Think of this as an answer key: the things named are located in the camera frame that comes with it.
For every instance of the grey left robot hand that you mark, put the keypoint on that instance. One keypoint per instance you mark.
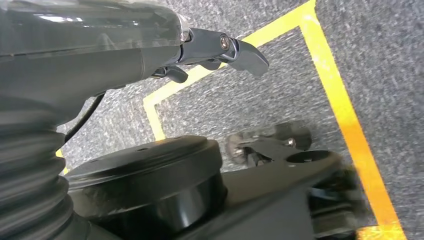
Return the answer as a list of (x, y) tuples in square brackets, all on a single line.
[(82, 66)]

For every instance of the black round robot joint housing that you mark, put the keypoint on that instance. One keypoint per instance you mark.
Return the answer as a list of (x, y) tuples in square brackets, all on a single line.
[(142, 169)]

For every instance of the black robot leg linkage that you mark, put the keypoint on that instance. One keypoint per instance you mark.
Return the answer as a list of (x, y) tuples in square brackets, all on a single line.
[(265, 185)]

